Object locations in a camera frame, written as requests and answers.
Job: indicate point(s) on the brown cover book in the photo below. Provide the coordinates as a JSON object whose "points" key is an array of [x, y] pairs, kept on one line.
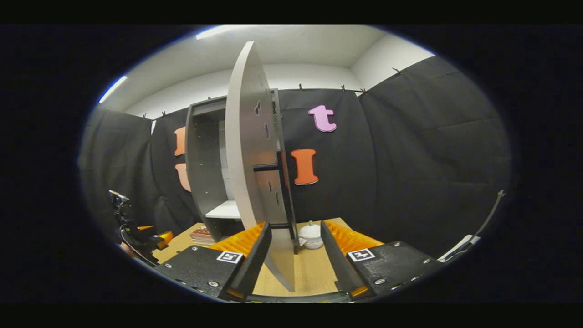
{"points": [[202, 232]]}

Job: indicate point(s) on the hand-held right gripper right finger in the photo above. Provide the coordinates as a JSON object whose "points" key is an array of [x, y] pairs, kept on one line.
{"points": [[337, 259]]}

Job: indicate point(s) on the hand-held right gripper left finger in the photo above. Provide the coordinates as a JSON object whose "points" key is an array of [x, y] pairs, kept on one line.
{"points": [[250, 264]]}

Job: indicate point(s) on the dark grey cabinet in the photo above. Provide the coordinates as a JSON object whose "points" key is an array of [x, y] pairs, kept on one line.
{"points": [[205, 173]]}

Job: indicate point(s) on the thin book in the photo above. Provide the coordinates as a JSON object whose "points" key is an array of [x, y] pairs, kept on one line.
{"points": [[200, 238], [202, 243]]}

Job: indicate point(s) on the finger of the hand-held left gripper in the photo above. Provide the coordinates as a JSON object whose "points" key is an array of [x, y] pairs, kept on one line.
{"points": [[165, 239], [145, 230]]}

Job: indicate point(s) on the black backdrop cloth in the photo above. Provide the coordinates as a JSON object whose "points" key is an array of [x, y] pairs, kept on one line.
{"points": [[410, 159]]}

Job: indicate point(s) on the beige cabinet door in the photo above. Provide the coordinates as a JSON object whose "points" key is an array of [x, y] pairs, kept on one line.
{"points": [[246, 136]]}

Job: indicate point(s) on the white ceramic pot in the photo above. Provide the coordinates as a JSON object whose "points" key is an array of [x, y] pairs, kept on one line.
{"points": [[311, 237]]}

